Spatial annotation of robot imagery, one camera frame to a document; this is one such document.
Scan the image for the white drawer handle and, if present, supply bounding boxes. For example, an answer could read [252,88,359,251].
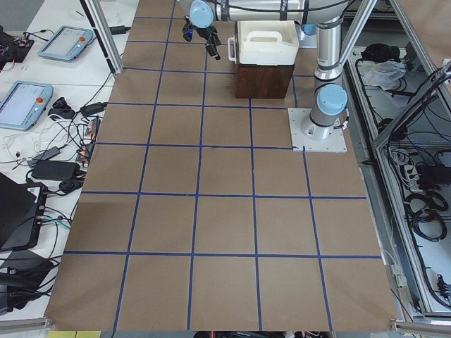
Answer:
[227,37,236,63]

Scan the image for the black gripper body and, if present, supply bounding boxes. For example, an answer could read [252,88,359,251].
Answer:
[195,27,216,44]

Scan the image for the blue teach pendant upper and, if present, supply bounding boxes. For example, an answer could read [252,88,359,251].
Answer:
[38,25,94,61]

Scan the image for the dark brown wooden cabinet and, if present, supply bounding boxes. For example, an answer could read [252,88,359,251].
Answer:
[235,63,295,99]

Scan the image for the blue teach pendant lower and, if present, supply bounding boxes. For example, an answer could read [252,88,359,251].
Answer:
[1,81,54,131]

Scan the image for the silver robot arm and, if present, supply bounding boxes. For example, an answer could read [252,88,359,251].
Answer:
[179,1,347,141]

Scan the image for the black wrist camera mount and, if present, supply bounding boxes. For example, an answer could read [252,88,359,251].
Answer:
[182,18,194,42]

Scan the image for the white plastic tray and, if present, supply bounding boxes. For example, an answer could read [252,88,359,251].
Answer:
[235,20,299,65]

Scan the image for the aluminium side frame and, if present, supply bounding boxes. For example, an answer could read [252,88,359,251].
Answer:
[346,1,450,337]

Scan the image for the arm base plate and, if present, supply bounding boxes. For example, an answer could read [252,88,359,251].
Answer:
[288,108,347,153]
[299,30,317,49]

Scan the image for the white crumpled cloth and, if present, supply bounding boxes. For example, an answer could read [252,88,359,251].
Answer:
[362,61,407,90]

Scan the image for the black power brick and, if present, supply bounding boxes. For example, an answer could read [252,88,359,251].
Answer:
[31,161,80,181]

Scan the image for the black laptop computer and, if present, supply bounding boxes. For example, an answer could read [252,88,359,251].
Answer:
[1,174,48,251]

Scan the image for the blue teach pendant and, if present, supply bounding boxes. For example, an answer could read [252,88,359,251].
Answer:
[38,25,94,61]
[1,81,54,131]

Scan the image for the aluminium frame post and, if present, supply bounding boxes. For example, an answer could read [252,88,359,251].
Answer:
[80,0,123,75]

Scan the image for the black coiled cables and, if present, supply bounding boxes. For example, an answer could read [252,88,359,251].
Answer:
[403,189,448,244]

